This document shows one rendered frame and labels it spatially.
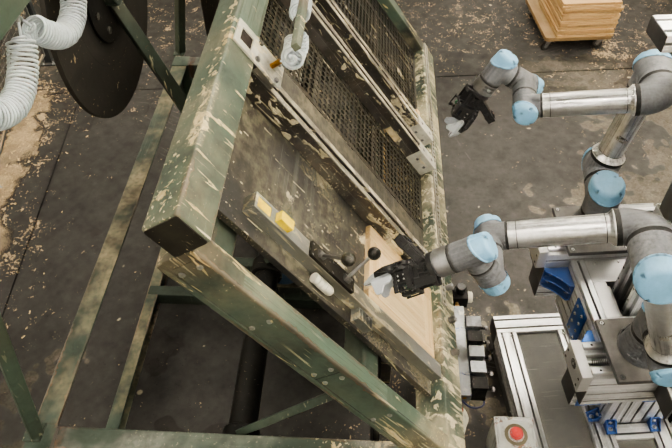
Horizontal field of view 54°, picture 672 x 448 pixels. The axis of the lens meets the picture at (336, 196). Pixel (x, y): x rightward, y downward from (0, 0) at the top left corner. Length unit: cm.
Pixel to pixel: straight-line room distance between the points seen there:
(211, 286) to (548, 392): 196
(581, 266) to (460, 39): 310
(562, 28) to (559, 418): 307
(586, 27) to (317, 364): 406
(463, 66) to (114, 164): 255
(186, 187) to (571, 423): 215
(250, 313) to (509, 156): 304
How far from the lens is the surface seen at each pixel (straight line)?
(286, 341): 161
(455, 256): 165
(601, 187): 240
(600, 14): 529
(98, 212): 415
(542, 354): 320
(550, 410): 307
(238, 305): 151
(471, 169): 420
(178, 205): 131
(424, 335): 228
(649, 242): 173
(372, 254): 182
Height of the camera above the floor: 285
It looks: 46 degrees down
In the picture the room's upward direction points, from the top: 1 degrees counter-clockwise
